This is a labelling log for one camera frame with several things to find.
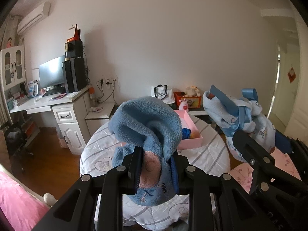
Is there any royal blue knitted toy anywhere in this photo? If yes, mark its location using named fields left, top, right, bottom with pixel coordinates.
left=182, top=128, right=191, bottom=140

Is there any blue fleece elephant pouch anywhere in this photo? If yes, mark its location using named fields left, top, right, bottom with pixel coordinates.
left=108, top=96, right=182, bottom=206

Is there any light blue printed cloth bundle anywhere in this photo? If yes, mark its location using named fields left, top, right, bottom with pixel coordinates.
left=203, top=85, right=276, bottom=162

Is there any pink shallow box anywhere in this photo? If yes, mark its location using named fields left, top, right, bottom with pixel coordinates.
left=113, top=108, right=202, bottom=157

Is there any striped white quilt cover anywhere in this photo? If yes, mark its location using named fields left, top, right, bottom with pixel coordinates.
left=79, top=114, right=231, bottom=229

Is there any yellow crocheted toy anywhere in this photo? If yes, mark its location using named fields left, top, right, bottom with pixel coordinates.
left=190, top=131, right=199, bottom=139

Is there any pink white plush toy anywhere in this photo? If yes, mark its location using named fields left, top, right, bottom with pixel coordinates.
left=178, top=98, right=189, bottom=112

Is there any orange toy storage box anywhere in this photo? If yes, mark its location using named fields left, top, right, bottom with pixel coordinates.
left=173, top=91, right=202, bottom=109

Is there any low black white bench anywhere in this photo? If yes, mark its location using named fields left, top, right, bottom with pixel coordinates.
left=85, top=103, right=212, bottom=136

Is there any white tote bag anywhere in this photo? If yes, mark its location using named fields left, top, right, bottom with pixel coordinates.
left=151, top=85, right=175, bottom=105

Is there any cream plush toy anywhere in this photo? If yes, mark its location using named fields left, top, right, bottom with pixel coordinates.
left=184, top=86, right=200, bottom=97

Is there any white desk with drawers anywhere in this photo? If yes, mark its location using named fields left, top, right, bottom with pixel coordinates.
left=10, top=87, right=91, bottom=155

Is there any black computer tower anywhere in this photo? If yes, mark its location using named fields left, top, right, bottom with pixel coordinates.
left=62, top=58, right=87, bottom=93

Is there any pink bedsheet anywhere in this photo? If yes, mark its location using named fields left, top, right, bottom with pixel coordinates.
left=1, top=172, right=49, bottom=230

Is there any black office chair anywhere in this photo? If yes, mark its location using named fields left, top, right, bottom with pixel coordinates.
left=1, top=121, right=33, bottom=174

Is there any black computer monitor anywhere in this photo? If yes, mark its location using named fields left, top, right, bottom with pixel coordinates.
left=39, top=55, right=65, bottom=89

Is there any black box on tower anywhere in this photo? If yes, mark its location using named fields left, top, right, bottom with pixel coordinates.
left=65, top=40, right=83, bottom=59

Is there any white glass-door cabinet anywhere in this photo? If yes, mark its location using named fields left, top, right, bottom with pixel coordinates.
left=1, top=45, right=26, bottom=91

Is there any white air conditioner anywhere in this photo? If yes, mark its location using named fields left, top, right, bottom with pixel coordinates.
left=17, top=2, right=51, bottom=35

